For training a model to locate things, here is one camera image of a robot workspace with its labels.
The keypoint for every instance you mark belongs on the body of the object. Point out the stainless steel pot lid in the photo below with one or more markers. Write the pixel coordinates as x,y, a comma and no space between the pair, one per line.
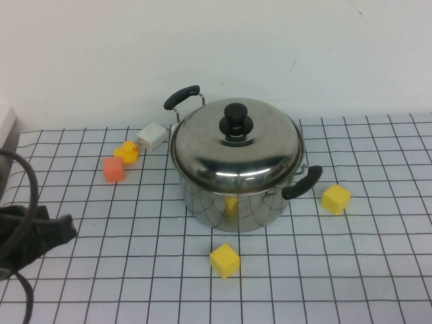
209,162

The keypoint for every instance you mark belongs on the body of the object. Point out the yellow rubber duck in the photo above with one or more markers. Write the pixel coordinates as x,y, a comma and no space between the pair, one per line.
126,153

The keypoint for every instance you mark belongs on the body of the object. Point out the white power adapter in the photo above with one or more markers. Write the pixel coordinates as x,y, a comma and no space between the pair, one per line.
152,135

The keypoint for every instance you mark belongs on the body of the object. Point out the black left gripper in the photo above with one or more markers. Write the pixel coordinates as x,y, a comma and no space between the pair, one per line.
30,236

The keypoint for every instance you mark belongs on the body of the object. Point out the orange foam cube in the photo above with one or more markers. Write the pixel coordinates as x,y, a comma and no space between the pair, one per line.
114,169

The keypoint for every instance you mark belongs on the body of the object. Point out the white black-grid tablecloth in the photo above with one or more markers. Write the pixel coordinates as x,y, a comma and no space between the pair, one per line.
303,270

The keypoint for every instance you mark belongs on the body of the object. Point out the white box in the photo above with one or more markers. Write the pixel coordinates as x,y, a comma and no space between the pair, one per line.
8,128

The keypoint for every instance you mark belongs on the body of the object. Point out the yellow foam cube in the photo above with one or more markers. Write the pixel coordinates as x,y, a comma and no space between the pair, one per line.
224,261
335,199

